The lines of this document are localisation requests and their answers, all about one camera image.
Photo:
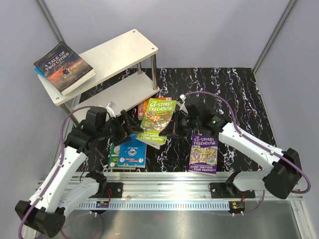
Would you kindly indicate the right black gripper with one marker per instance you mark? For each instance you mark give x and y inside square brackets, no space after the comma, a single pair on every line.
[173,126]

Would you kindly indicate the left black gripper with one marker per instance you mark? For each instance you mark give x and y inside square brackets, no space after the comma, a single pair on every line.
[128,127]

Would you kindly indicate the light blue paperback book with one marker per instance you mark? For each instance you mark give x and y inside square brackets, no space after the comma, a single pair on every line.
[132,153]

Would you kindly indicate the green 65-storey treehouse book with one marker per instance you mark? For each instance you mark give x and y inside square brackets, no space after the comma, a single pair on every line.
[158,114]

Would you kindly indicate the dark tale of two cities book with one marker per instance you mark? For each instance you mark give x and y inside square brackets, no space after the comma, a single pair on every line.
[64,68]

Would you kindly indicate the blue 91-storey treehouse book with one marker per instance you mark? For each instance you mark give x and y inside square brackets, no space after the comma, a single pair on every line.
[38,71]

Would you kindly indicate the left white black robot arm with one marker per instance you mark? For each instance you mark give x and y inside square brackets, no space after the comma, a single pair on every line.
[46,210]

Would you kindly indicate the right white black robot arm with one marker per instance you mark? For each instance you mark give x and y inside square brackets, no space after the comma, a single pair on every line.
[281,168]

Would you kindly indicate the dark green paperback book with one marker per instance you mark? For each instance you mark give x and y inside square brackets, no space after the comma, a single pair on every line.
[114,157]

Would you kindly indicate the orange paperback book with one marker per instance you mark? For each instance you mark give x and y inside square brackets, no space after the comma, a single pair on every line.
[143,106]

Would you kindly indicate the purple 52-storey treehouse book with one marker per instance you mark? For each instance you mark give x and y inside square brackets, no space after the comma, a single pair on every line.
[203,155]

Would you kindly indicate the white two-tier metal shelf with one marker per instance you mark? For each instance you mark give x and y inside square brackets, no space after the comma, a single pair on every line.
[125,68]

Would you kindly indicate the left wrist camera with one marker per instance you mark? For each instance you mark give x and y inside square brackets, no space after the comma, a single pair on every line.
[110,109]

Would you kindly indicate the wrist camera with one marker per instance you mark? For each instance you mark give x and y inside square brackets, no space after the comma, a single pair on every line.
[182,98]
[110,109]

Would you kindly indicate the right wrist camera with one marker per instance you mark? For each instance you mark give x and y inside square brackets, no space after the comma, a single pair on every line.
[182,98]

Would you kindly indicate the aluminium mounting rail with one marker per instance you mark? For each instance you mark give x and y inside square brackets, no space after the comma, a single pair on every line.
[154,186]

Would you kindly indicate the white slotted cable duct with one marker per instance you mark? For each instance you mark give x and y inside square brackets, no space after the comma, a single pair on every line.
[162,205]

